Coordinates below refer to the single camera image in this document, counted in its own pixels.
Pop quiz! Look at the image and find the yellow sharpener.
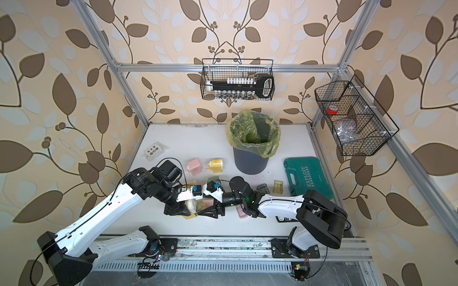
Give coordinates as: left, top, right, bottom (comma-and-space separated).
185, 200, 198, 219
206, 158, 224, 174

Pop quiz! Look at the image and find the green pencil sharpener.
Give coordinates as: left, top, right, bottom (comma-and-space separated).
207, 176, 221, 183

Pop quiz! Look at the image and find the clear plastic bag in basket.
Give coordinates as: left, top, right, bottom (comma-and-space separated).
335, 118, 360, 144

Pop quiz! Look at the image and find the yellow-green bin liner bag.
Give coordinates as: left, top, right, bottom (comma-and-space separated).
225, 110, 281, 158

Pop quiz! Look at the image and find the back wire basket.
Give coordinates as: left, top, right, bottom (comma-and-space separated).
200, 58, 275, 101

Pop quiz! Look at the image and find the wire basket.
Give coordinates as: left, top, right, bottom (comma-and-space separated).
200, 58, 275, 101
314, 75, 400, 156

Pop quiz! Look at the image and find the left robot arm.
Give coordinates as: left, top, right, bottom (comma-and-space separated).
38, 160, 188, 286

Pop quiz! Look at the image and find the clear green-sharpener tray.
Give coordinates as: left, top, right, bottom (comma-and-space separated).
256, 184, 270, 194

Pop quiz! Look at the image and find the grey trash bin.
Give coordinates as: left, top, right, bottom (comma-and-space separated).
233, 147, 269, 175

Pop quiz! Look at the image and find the socket set in basket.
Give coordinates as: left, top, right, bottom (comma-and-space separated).
200, 75, 275, 100

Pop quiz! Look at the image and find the green plastic tool case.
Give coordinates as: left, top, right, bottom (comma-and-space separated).
283, 157, 333, 200

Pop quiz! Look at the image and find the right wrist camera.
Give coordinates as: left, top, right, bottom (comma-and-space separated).
202, 181, 224, 203

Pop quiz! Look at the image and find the right wire basket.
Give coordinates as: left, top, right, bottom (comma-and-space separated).
314, 75, 400, 156

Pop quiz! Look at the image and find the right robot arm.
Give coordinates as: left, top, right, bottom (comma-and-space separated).
198, 176, 349, 258

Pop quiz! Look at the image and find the pink sharpener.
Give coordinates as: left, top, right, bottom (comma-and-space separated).
196, 200, 206, 212
186, 158, 202, 176

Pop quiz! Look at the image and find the white button box in bag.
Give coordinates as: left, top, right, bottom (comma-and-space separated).
143, 141, 168, 162

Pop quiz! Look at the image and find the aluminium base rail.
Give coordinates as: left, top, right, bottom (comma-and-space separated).
76, 235, 373, 262

